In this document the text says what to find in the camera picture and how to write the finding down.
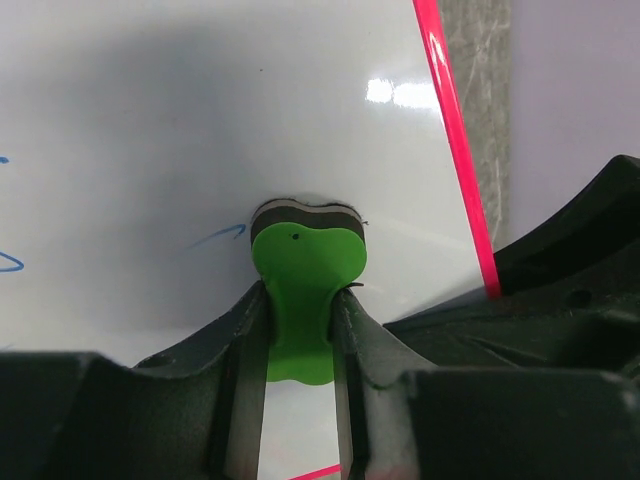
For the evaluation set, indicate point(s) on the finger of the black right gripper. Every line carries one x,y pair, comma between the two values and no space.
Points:
582,329
584,258

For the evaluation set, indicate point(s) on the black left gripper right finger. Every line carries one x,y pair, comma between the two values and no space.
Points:
401,416

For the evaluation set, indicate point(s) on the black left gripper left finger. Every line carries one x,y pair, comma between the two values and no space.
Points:
192,411

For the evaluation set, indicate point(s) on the green whiteboard eraser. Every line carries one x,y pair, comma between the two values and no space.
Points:
305,255

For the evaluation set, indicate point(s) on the red framed whiteboard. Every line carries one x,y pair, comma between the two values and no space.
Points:
138,138

